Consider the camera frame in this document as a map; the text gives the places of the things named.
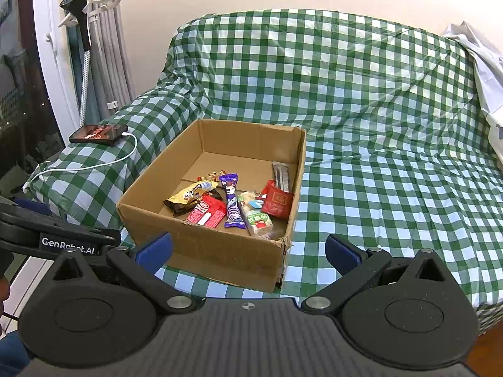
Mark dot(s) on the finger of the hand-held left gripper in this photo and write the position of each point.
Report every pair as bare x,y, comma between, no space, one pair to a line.
33,206

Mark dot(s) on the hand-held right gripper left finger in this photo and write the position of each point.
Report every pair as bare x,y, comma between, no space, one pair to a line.
155,252

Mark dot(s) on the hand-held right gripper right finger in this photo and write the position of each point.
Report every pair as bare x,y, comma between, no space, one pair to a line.
342,254

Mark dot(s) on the gold snack packet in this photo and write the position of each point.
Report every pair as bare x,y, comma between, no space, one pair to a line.
188,198

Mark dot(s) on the brown cardboard box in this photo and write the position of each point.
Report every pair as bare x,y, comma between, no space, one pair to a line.
220,255

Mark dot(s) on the red snack packet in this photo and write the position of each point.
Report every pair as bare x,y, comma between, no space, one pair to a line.
206,212

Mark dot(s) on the dark red square packet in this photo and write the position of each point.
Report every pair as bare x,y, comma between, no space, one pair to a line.
278,202

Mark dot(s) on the dark brown chocolate packet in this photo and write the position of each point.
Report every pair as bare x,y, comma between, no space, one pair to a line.
216,194

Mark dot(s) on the purple snack packet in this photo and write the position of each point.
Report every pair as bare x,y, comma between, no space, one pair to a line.
232,204

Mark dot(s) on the clear rice cracker packet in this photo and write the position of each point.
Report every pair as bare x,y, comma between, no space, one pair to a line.
257,218

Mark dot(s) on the red-ended peanut candy packet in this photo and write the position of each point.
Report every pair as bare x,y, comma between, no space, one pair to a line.
208,176

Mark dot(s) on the silver snack packet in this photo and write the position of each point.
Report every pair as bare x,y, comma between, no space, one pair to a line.
283,176

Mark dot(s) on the small teal packet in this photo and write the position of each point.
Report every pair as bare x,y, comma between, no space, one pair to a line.
256,203

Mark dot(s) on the black smartphone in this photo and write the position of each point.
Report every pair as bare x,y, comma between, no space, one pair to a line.
98,132

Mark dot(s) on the green checkered cloth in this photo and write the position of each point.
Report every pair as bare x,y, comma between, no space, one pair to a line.
373,145

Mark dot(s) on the person's blue jeans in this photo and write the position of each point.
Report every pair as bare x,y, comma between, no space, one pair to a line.
11,351

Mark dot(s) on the small white clip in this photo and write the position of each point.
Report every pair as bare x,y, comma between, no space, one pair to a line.
112,105

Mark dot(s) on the garment steamer on stand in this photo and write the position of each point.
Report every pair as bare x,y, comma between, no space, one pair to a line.
106,55

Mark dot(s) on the black garment steamer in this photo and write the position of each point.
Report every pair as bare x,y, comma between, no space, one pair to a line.
84,31

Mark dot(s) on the white plastic hanger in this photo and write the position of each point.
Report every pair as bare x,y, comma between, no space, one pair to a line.
106,0

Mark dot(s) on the white cloth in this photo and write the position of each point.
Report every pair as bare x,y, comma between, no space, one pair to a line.
487,86

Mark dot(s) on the white door frame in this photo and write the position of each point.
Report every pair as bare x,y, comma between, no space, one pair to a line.
51,66

